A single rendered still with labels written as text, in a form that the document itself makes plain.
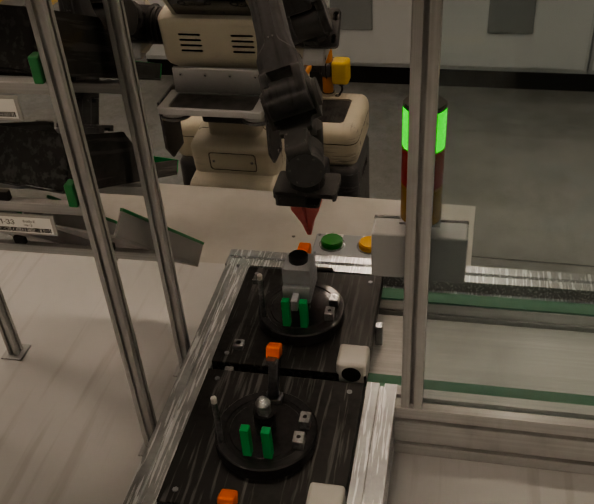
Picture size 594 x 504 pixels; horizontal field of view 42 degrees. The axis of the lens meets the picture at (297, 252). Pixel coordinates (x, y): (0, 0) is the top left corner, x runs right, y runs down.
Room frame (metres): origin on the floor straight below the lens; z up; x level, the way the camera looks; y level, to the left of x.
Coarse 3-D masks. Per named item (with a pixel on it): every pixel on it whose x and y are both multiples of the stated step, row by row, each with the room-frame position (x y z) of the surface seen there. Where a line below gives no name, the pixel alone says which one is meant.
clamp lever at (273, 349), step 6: (270, 342) 0.79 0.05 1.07; (270, 348) 0.78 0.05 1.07; (276, 348) 0.78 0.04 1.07; (270, 354) 0.78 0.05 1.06; (276, 354) 0.77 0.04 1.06; (270, 360) 0.76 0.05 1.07; (276, 360) 0.77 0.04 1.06; (270, 366) 0.77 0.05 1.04; (276, 366) 0.77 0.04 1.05; (270, 372) 0.77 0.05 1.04; (276, 372) 0.77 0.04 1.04; (270, 378) 0.77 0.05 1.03; (276, 378) 0.76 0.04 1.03; (270, 384) 0.76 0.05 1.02; (276, 384) 0.76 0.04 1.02; (270, 390) 0.76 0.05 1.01; (276, 390) 0.76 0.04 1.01; (276, 396) 0.75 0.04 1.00
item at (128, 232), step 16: (64, 224) 1.00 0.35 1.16; (80, 224) 1.03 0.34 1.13; (112, 224) 1.10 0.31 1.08; (128, 224) 0.94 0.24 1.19; (144, 224) 0.97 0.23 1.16; (112, 240) 0.95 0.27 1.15; (128, 240) 0.93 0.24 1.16; (144, 240) 0.97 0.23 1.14; (176, 240) 1.04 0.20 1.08; (192, 240) 1.09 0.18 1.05; (176, 256) 1.03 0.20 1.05; (192, 256) 1.08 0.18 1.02
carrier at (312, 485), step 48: (240, 384) 0.81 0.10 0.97; (288, 384) 0.81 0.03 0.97; (336, 384) 0.80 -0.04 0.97; (192, 432) 0.73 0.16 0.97; (240, 432) 0.67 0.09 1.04; (288, 432) 0.70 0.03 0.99; (336, 432) 0.71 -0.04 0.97; (192, 480) 0.65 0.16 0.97; (240, 480) 0.64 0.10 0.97; (288, 480) 0.64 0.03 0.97; (336, 480) 0.63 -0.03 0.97
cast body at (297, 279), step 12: (288, 252) 0.98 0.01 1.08; (300, 252) 0.96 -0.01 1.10; (288, 264) 0.95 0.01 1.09; (300, 264) 0.94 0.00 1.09; (312, 264) 0.95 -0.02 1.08; (288, 276) 0.93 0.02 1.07; (300, 276) 0.93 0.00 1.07; (312, 276) 0.95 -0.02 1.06; (288, 288) 0.93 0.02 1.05; (300, 288) 0.92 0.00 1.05; (312, 288) 0.94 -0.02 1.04
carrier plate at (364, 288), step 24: (240, 288) 1.04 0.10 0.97; (264, 288) 1.04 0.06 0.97; (336, 288) 1.02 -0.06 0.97; (360, 288) 1.02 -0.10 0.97; (240, 312) 0.98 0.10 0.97; (360, 312) 0.95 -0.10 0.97; (240, 336) 0.92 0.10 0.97; (264, 336) 0.91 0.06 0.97; (336, 336) 0.90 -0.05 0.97; (360, 336) 0.90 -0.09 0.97; (216, 360) 0.87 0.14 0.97; (240, 360) 0.86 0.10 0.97; (264, 360) 0.86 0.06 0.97; (288, 360) 0.86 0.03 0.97; (312, 360) 0.85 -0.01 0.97; (336, 360) 0.85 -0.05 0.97
